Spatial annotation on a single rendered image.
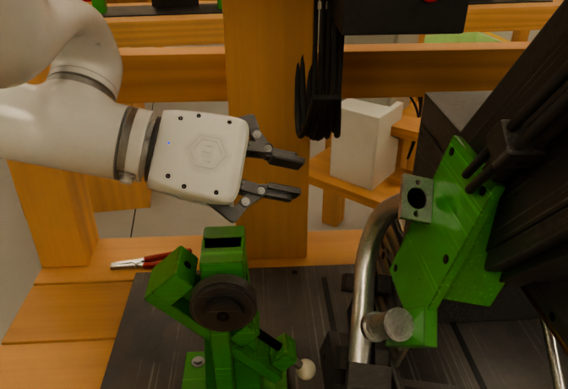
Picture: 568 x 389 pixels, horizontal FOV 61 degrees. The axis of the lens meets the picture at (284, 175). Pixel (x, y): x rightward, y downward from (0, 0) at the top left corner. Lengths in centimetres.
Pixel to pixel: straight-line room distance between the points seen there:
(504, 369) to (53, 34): 74
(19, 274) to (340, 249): 185
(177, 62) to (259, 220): 33
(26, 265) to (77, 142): 212
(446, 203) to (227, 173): 25
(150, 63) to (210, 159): 40
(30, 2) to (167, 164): 21
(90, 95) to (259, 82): 33
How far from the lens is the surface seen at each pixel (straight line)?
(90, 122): 54
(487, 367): 84
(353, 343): 69
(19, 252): 274
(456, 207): 56
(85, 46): 56
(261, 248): 97
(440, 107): 77
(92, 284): 100
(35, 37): 42
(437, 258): 58
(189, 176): 53
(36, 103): 55
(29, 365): 90
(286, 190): 55
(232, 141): 54
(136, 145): 52
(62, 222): 100
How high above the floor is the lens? 151
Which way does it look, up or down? 30 degrees down
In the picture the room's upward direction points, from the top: straight up
